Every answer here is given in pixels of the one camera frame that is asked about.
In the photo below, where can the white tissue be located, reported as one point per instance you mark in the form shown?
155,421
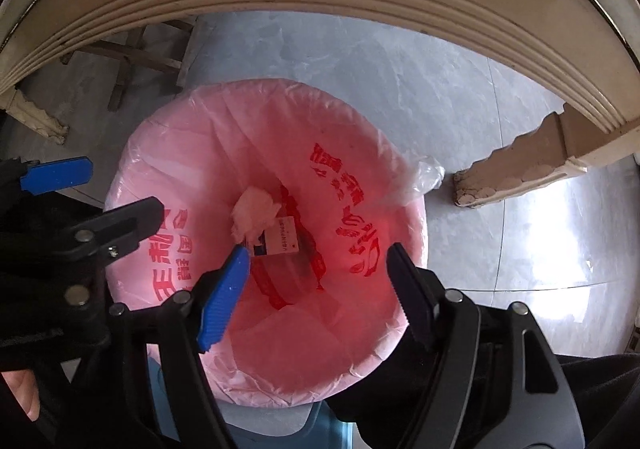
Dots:
252,214

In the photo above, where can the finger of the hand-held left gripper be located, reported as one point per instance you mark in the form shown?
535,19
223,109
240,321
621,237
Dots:
57,175
122,224

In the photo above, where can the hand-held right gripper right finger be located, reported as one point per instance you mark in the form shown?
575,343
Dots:
412,296

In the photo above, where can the person's dark trouser leg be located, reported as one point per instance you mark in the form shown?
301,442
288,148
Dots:
610,394

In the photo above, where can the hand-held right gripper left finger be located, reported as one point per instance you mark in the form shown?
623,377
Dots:
222,296

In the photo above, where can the wooden stool frame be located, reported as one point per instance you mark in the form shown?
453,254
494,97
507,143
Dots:
145,54

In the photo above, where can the person's left hand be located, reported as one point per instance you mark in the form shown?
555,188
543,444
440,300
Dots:
20,391

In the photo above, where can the trash bin with pink bag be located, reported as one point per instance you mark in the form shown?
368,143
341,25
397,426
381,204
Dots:
200,139

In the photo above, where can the small white carton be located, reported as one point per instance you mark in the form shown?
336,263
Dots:
281,236

